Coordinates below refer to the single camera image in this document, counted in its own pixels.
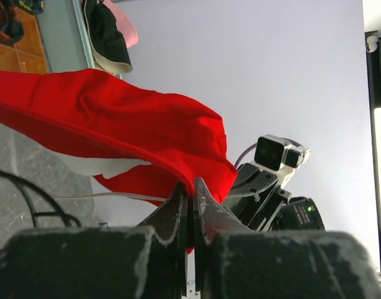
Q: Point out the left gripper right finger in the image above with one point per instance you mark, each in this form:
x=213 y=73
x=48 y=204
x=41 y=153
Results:
x=211 y=217

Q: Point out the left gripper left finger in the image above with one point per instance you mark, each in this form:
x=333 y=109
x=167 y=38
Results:
x=170 y=219

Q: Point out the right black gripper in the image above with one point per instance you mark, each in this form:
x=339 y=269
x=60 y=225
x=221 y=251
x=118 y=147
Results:
x=256 y=197

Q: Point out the red bucket hat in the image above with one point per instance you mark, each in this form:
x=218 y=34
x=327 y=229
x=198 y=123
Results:
x=129 y=139

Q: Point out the black wire hat stand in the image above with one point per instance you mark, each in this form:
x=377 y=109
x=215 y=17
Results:
x=24 y=203

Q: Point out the black smiley bucket hat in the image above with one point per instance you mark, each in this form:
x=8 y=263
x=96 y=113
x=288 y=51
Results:
x=107 y=43

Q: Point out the pink bucket hat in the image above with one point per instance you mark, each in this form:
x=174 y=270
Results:
x=123 y=24

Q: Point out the wooden compartment tray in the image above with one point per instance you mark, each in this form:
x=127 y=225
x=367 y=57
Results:
x=28 y=55

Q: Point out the teal plastic bin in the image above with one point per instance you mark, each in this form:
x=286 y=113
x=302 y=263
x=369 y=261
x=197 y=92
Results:
x=64 y=33

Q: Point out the rolled green belt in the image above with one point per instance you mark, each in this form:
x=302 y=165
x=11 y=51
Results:
x=31 y=6

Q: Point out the rolled dark belt bottom-left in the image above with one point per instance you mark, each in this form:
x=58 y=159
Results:
x=11 y=27

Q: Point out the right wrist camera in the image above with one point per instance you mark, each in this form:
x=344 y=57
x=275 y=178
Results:
x=274 y=153

